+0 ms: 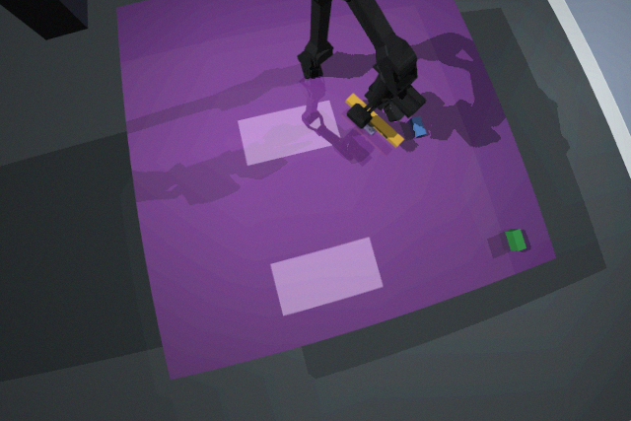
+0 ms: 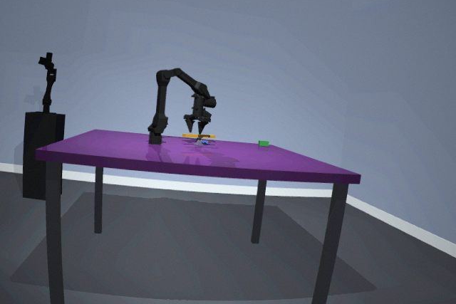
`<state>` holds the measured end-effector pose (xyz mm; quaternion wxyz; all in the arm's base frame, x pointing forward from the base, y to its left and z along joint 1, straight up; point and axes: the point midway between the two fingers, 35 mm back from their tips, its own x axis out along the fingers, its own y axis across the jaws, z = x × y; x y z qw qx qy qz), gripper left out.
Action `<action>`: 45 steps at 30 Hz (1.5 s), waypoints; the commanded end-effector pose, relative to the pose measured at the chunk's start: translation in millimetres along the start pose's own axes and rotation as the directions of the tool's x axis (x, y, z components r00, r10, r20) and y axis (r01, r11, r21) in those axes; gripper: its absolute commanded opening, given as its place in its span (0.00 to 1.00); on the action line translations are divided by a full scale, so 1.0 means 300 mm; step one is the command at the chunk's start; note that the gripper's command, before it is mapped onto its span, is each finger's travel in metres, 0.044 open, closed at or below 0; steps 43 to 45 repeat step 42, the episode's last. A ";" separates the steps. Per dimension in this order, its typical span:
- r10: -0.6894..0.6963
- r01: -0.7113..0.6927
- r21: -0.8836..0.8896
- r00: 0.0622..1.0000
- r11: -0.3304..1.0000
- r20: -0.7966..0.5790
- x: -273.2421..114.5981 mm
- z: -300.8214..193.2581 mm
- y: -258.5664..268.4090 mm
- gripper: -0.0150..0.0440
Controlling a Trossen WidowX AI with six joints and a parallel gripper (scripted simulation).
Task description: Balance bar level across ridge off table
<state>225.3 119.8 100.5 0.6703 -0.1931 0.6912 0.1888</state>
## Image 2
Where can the small green block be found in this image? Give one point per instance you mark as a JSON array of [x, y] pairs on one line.
[[263, 143]]

